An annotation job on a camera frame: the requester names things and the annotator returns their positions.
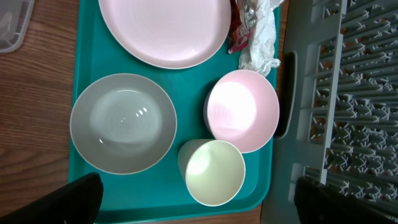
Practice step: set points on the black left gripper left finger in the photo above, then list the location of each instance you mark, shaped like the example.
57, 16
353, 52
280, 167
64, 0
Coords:
77, 202

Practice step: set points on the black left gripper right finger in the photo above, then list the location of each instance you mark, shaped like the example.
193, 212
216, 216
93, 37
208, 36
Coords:
319, 204

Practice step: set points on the large pink plate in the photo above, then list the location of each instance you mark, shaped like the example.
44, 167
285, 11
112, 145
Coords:
173, 34

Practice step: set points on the teal plastic tray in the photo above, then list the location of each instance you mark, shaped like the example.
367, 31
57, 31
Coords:
159, 193

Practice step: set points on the grey bowl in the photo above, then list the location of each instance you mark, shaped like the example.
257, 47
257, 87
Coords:
123, 124

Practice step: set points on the grey dish rack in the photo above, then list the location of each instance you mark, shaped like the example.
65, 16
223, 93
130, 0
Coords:
338, 122

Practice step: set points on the pale green cup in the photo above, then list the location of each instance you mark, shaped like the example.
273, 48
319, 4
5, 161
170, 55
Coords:
213, 170

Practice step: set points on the pink bowl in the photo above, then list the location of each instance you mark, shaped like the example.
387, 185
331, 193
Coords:
243, 109

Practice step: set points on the crumpled white napkin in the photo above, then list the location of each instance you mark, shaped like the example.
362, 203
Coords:
258, 56

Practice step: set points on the clear plastic bin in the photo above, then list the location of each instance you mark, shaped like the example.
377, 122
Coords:
15, 18

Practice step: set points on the red foil wrapper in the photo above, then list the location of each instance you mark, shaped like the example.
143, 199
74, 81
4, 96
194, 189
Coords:
243, 21

